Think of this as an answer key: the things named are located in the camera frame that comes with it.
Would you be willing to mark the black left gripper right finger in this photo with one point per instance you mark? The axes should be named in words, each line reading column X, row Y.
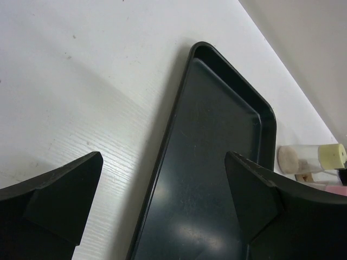
column 283, row 219

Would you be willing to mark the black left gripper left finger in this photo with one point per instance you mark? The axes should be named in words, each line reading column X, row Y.
column 44, row 217

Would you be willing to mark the pink cap spice shaker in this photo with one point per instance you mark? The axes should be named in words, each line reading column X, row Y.
column 325, row 181

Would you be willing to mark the yellow cap spice shaker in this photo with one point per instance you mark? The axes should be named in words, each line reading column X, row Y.
column 305, row 159

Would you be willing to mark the black plastic tray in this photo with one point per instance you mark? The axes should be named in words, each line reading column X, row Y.
column 188, row 210

